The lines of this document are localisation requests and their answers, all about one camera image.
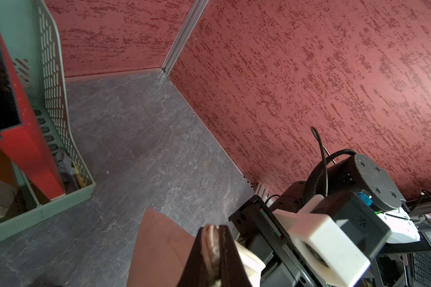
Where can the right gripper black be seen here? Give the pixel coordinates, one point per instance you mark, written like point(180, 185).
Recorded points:
point(262, 234)

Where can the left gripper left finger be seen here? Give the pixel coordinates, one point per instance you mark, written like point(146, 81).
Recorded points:
point(195, 273)

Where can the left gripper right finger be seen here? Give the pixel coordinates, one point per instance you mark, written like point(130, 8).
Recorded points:
point(232, 273)

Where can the beige cloth drawstring bag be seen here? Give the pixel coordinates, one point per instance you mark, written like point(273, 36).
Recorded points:
point(162, 249)

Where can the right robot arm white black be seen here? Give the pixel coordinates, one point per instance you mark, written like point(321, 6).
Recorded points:
point(356, 173)

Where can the red folder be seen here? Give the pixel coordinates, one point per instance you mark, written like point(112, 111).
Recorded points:
point(21, 138)

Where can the green plastic file organizer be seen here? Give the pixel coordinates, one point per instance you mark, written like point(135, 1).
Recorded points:
point(32, 40)

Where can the right corner aluminium post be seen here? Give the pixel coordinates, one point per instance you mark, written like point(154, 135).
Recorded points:
point(183, 35)

